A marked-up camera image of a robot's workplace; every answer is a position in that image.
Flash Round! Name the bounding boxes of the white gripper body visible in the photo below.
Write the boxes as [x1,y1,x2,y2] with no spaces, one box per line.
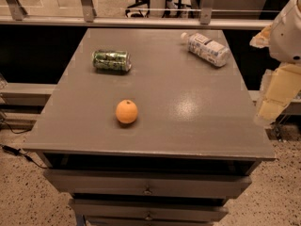
[269,0,301,64]

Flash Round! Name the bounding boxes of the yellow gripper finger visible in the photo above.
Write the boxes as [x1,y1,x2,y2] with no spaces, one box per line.
[254,63,301,125]
[249,24,272,48]

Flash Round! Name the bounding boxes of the green soda can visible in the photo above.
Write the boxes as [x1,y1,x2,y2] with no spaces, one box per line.
[92,50,132,72]

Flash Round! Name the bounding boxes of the clear plastic water bottle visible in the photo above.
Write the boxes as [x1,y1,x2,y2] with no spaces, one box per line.
[181,32,230,68]

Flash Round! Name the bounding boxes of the metal railing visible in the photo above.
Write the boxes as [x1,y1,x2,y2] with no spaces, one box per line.
[0,0,275,29]

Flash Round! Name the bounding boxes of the grey drawer cabinet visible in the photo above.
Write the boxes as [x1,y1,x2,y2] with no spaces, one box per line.
[25,28,275,226]

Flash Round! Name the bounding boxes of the black office chair base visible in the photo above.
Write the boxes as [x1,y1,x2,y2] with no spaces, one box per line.
[125,0,150,17]

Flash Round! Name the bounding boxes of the orange fruit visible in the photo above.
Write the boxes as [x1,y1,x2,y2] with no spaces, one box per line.
[116,100,138,124]

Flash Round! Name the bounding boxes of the lower grey drawer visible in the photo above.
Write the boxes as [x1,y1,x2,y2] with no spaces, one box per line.
[69,200,228,221]

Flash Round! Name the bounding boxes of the grey drawer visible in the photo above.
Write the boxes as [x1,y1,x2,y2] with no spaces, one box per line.
[44,169,251,199]
[69,200,228,221]

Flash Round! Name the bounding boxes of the upper grey drawer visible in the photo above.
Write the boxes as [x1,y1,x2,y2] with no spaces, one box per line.
[44,169,251,199]

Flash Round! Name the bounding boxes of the black floor cable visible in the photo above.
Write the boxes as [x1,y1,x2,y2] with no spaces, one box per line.
[0,144,48,170]

